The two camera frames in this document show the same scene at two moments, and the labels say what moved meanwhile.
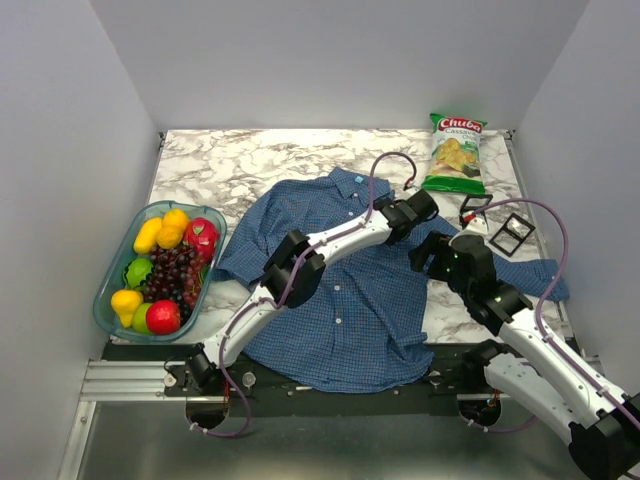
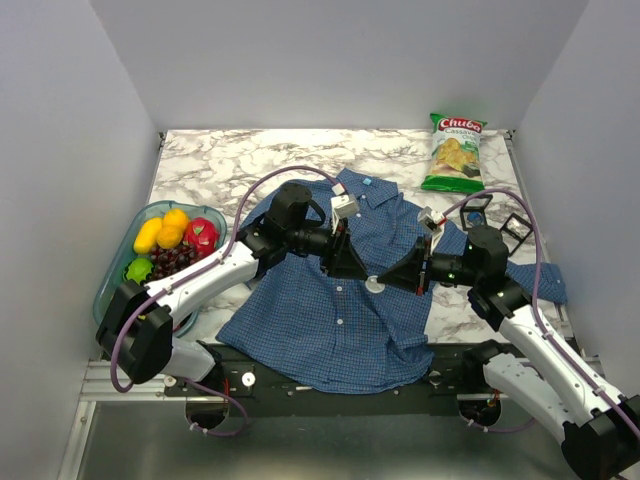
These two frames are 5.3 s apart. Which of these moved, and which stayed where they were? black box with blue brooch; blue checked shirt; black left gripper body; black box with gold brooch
Moved: black left gripper body
Stayed: blue checked shirt; black box with gold brooch; black box with blue brooch
